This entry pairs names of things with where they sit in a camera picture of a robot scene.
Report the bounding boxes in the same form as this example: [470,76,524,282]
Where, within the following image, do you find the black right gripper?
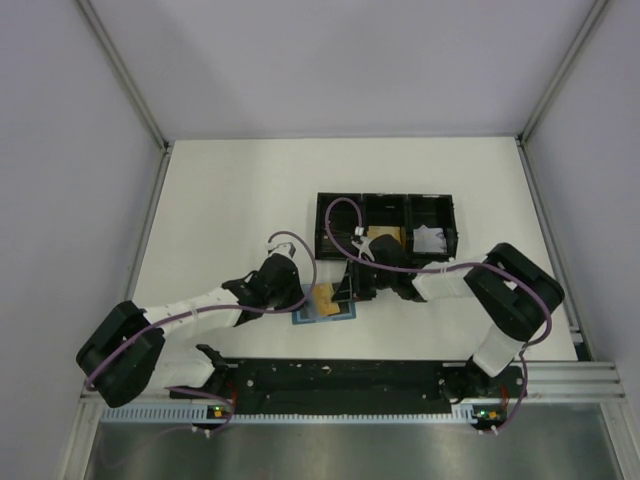
[333,256,397,302]

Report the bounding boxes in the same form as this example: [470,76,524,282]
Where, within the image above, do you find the blue leather card holder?
[292,282,356,325]

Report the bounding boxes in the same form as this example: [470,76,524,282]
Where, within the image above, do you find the gold VIP card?
[312,283,341,317]

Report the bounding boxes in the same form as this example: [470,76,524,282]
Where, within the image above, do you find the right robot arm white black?
[331,235,565,396]

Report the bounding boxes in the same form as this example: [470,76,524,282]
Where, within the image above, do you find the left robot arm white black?
[76,243,304,408]

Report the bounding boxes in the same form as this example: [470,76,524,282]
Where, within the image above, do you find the gold cards stack in tray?
[367,225,405,245]

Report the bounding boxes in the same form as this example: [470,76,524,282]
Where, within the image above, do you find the black VIP cards stack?
[322,209,354,259]

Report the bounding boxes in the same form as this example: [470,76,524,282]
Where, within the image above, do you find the silver cards stack in tray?
[412,225,447,254]

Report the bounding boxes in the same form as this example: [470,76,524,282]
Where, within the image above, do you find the black three-compartment tray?
[314,192,458,264]

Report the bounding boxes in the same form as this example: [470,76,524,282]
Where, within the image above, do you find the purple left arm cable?
[83,230,316,391]

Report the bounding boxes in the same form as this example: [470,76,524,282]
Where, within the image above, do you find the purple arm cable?
[324,198,554,346]
[83,230,316,391]

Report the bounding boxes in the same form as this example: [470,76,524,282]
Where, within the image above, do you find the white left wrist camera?
[266,242,296,260]

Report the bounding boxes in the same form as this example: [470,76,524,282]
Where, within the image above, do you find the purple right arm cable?
[324,198,554,346]

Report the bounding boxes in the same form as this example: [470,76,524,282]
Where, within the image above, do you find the light blue cable duct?
[99,402,506,426]

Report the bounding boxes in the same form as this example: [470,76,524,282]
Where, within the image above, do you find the aluminium frame profile right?
[525,361,626,403]

